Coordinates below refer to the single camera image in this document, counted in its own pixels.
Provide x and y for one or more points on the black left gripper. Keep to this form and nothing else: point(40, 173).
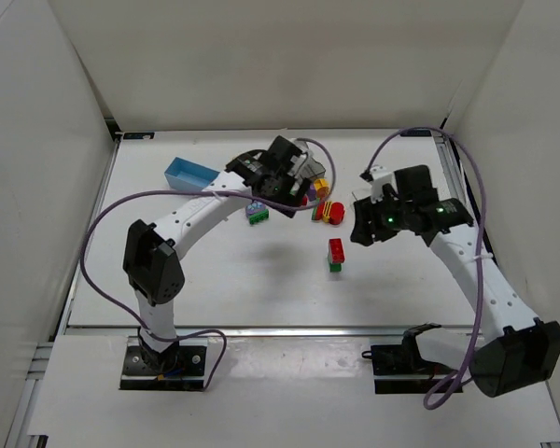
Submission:
point(294, 197)

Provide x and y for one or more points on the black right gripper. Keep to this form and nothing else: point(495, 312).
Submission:
point(363, 223)

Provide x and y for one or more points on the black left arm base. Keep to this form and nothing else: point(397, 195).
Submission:
point(179, 368)

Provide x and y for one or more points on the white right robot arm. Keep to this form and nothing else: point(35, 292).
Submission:
point(510, 347)

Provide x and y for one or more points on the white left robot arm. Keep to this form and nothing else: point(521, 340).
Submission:
point(154, 251)

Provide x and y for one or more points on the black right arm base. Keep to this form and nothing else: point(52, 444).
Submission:
point(393, 375)

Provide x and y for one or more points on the purple orange lego piece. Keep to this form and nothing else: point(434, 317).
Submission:
point(318, 190)

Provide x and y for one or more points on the grey transparent container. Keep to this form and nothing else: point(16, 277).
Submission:
point(313, 169)

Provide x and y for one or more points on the red yellow green lego stack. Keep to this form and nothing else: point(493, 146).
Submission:
point(329, 212)

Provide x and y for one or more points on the clear transparent container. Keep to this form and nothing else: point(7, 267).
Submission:
point(361, 198)

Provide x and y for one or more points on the green lego plate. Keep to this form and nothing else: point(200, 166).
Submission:
point(259, 216)

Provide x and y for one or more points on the purple lego piece with flower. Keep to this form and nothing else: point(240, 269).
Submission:
point(254, 208)

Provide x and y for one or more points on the blue rectangular container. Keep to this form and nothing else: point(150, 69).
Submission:
point(184, 175)

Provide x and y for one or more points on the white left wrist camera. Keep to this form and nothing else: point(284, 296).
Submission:
point(301, 161)

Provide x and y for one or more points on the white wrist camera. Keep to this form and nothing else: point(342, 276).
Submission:
point(301, 161)
point(377, 176)

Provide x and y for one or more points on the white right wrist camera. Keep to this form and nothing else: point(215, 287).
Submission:
point(377, 176)

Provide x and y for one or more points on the right aluminium frame rail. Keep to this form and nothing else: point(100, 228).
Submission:
point(485, 287)

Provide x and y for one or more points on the aluminium table edge rail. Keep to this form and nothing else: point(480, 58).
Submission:
point(243, 332)

